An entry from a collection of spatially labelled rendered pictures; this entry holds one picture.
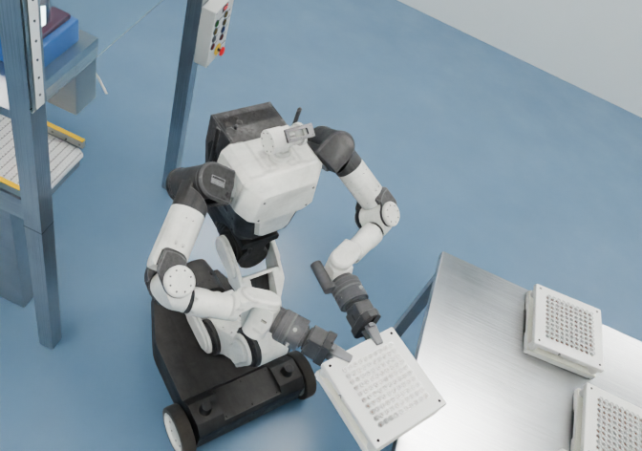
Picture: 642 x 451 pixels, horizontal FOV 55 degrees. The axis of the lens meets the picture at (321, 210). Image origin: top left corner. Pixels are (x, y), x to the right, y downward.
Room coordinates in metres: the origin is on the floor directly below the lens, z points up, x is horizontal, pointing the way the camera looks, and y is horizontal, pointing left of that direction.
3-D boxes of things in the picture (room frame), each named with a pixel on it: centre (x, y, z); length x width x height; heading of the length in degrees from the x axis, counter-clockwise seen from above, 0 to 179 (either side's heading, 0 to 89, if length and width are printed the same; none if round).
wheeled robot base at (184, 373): (1.19, 0.16, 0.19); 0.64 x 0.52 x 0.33; 50
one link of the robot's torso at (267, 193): (1.23, 0.21, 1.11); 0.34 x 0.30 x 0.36; 143
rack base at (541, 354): (1.37, -0.91, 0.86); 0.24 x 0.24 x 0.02; 3
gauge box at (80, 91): (1.27, 0.90, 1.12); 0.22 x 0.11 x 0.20; 89
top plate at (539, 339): (1.37, -0.91, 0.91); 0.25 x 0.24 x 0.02; 3
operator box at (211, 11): (2.00, 0.69, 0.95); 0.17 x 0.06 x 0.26; 179
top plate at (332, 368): (0.82, -0.33, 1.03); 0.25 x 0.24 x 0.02; 143
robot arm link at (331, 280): (1.07, -0.12, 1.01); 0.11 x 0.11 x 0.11; 45
